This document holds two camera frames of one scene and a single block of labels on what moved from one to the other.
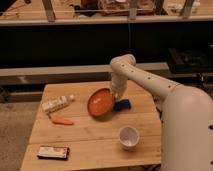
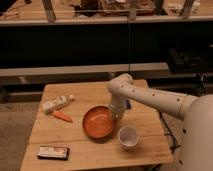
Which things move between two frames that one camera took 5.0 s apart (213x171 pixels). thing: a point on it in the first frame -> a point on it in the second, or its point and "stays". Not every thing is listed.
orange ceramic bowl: x=101 y=103 -> x=98 y=122
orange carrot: x=61 y=120 -> x=61 y=115
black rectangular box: x=54 y=152 stays
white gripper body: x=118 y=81 -> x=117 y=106
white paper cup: x=129 y=137 stays
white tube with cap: x=57 y=103 stays
